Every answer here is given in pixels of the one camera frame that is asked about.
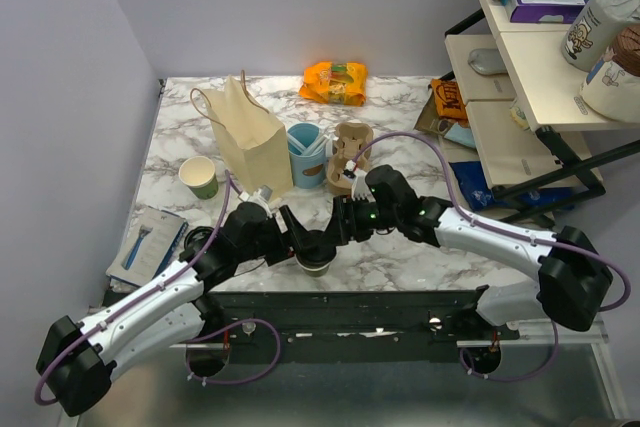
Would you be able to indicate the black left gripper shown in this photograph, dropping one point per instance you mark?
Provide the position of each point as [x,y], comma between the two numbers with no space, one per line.
[288,243]

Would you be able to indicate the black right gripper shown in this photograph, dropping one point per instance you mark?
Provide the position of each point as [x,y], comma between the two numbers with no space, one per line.
[340,231]

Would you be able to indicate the black plastic cup lid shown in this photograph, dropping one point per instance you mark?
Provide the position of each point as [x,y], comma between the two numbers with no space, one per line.
[319,255]

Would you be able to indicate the green paper cup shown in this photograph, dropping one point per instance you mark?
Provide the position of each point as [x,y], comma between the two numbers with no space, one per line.
[314,271]
[198,174]

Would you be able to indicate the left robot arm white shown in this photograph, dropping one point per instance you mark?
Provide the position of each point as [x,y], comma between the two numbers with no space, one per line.
[80,361]

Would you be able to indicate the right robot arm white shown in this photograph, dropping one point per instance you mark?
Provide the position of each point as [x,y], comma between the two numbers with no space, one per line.
[565,281]

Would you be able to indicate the razor blister pack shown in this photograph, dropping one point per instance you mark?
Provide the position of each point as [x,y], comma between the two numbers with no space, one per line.
[149,248]

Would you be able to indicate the blue straw holder cup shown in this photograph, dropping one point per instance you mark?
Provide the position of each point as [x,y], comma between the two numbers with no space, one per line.
[307,145]

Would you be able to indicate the brown pulp cup carrier stack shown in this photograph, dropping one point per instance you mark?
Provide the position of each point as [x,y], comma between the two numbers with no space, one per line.
[348,139]

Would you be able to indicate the beige paper bag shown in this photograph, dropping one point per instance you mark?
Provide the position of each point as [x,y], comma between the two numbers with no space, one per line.
[251,140]

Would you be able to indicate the orange snack bag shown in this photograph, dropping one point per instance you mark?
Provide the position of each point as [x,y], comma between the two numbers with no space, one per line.
[335,83]

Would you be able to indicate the orange brown snack packet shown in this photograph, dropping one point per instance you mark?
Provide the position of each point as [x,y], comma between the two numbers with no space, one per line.
[444,111]

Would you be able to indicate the grey computer mouse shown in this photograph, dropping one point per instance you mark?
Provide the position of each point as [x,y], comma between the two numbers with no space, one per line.
[487,62]

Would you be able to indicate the purple tissue box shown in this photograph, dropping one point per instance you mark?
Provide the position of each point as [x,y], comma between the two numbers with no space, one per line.
[543,11]

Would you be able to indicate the cartoon paper roll brown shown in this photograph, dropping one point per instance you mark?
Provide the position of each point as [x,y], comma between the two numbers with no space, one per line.
[611,88]

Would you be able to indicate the cartoon paper roll grey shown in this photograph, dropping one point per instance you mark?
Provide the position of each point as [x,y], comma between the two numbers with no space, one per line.
[595,28]

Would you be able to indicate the beige shelf rack black frame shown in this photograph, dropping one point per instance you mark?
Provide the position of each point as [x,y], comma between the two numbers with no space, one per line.
[528,124]

